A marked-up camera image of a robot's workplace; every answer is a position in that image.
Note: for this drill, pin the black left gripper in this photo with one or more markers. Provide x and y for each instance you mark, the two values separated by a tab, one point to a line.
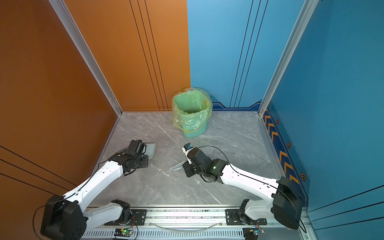
146	158

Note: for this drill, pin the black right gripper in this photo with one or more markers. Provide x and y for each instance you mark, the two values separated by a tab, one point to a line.
186	167

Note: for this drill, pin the grey-green hand brush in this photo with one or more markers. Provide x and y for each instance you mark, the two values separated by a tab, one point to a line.
178	166

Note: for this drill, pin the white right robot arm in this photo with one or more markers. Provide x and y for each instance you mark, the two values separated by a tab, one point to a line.
280	199

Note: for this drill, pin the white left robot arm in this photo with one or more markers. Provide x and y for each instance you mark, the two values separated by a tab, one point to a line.
67	217

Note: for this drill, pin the green trash bin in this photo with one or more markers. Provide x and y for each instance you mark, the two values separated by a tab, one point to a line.
194	133

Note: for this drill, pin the left green circuit board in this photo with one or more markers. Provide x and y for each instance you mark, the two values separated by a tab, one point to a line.
123	233

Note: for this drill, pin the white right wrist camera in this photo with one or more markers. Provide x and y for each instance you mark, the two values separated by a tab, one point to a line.
186	149

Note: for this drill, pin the aluminium front rail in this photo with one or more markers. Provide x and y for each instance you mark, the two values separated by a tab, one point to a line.
194	217

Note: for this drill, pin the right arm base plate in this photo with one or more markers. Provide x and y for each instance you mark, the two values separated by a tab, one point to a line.
233	218

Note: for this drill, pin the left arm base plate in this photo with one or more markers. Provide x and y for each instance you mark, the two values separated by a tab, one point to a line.
138	218

